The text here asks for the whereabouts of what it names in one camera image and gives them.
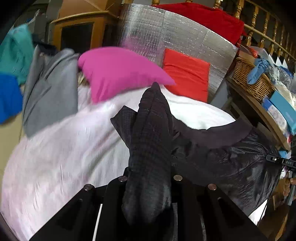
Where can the white printed tissue pack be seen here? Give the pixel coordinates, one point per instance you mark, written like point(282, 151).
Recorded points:
point(275, 113)

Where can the black quilted jacket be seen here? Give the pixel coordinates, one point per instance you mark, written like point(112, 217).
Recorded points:
point(150, 150)

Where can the navy garment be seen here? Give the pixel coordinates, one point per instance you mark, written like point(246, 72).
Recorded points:
point(45, 49)

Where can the red cloth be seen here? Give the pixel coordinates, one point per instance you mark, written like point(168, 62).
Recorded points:
point(208, 18)

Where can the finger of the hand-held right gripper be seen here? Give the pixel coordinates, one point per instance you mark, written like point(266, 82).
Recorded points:
point(276, 159)

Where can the blue jacket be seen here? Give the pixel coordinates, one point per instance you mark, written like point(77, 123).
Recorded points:
point(9, 97)

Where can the silver foil insulation mat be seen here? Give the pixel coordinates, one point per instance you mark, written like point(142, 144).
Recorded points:
point(161, 32)

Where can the blue cardboard box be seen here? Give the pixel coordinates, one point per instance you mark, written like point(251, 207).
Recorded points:
point(285, 111)

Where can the teal garment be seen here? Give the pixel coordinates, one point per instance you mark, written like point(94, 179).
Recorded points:
point(16, 53)

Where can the red pillow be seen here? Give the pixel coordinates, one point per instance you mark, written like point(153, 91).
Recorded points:
point(187, 74)

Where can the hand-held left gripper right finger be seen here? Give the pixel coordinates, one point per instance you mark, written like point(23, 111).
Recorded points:
point(192, 199)

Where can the white fleece blanket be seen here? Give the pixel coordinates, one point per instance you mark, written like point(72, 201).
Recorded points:
point(69, 162)

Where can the person's right hand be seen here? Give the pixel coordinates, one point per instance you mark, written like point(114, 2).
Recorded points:
point(286, 188)

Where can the wooden table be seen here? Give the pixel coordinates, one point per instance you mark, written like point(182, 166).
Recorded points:
point(259, 111)

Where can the wooden stair railing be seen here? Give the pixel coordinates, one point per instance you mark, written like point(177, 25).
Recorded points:
point(266, 27)

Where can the wicker basket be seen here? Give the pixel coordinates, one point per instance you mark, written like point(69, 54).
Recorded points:
point(254, 88)

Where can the pink pillow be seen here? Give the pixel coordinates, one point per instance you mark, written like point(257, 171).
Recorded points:
point(115, 69)

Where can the grey garment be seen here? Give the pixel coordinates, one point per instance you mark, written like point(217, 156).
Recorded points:
point(50, 92)

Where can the light blue cloth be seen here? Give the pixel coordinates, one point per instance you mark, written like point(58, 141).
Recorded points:
point(257, 69)

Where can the wooden cabinet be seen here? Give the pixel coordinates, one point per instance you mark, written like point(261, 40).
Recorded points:
point(78, 30)

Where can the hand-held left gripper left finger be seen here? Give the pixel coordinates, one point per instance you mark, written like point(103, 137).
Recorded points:
point(111, 197)

